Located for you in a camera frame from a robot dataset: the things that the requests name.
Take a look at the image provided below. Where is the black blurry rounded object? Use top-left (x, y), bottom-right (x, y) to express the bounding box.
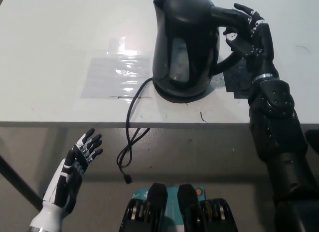
top-left (304, 129), bottom-right (319, 153)

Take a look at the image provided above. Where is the black round kettle base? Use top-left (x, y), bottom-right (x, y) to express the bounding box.
top-left (153, 83), bottom-right (215, 105)

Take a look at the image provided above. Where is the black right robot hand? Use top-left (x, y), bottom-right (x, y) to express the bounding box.
top-left (222, 2), bottom-right (280, 80)

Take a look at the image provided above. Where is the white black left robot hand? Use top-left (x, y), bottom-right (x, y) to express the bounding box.
top-left (42, 128), bottom-right (104, 215)

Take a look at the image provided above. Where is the black tape patch on desk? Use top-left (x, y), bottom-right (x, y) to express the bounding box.
top-left (223, 59), bottom-right (255, 99)

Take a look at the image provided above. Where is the black teal robot torso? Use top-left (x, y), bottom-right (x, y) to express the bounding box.
top-left (121, 182), bottom-right (236, 232)

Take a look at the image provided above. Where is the black diagonal table leg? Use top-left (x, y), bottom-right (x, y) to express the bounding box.
top-left (0, 154), bottom-right (44, 205)

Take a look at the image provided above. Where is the black power cable with plug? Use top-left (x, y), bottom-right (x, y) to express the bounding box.
top-left (116, 77), bottom-right (154, 185)

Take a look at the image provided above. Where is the black electric kettle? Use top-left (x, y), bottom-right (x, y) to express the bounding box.
top-left (152, 0), bottom-right (250, 98)

